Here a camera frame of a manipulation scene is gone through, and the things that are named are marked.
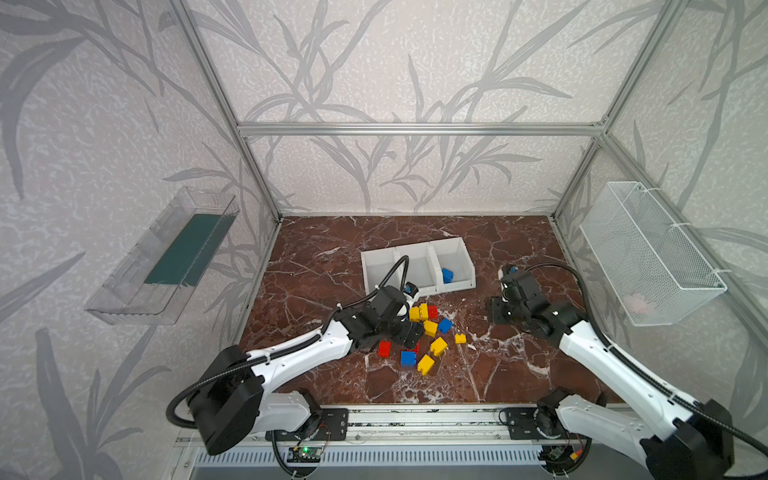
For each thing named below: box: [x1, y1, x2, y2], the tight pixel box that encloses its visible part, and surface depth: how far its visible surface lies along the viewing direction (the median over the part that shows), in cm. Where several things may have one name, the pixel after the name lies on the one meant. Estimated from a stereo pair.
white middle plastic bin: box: [395, 242, 442, 295], surface depth 104 cm
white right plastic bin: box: [429, 236, 477, 293], surface depth 103 cm
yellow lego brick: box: [417, 354, 435, 376], surface depth 83 cm
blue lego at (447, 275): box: [442, 268, 454, 284], surface depth 102 cm
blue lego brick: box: [401, 351, 417, 367], surface depth 84 cm
